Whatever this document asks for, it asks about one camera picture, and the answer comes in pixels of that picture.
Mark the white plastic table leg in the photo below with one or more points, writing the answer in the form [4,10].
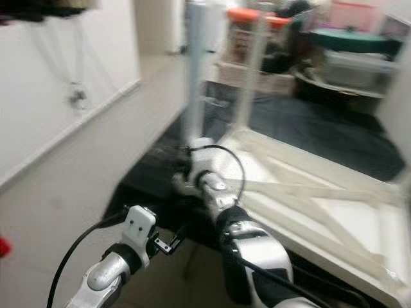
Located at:
[196,70]
[253,64]

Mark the white plastic children table top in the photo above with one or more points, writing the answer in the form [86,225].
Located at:
[327,212]

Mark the beige patterned box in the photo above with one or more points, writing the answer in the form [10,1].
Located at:
[228,77]

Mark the orange lidded storage box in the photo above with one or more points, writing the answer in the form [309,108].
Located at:
[241,35]

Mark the red plastic stool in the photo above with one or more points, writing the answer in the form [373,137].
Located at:
[4,247]

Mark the black round basin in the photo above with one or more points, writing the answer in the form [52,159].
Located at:
[327,88]

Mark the clear plastic container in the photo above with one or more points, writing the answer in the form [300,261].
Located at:
[359,67]

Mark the green round lid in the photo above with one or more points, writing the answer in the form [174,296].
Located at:
[353,40]

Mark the black basket with items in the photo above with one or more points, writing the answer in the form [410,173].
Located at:
[38,8]

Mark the pink plastic box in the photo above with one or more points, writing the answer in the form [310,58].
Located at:
[353,16]

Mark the small grey framed screen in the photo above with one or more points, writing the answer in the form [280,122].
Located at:
[397,27]

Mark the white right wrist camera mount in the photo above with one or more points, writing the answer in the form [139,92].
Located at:
[202,160]

